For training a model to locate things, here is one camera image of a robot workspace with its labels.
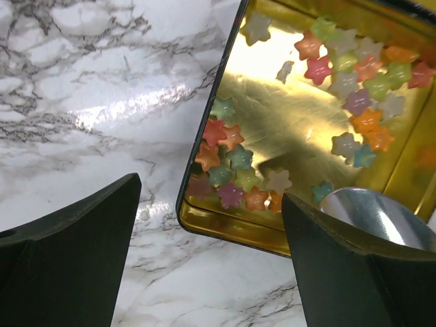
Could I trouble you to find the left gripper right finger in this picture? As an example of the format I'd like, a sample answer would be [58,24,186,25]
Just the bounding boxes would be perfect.
[282,195,435,326]

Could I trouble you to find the hinged candy tin box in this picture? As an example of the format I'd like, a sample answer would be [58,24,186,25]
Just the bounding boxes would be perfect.
[176,1,435,256]

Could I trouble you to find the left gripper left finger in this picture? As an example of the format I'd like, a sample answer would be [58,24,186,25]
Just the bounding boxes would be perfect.
[1,173,142,326]

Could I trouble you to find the silver metal scoop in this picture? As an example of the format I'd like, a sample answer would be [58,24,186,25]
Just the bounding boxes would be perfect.
[320,187,435,252]

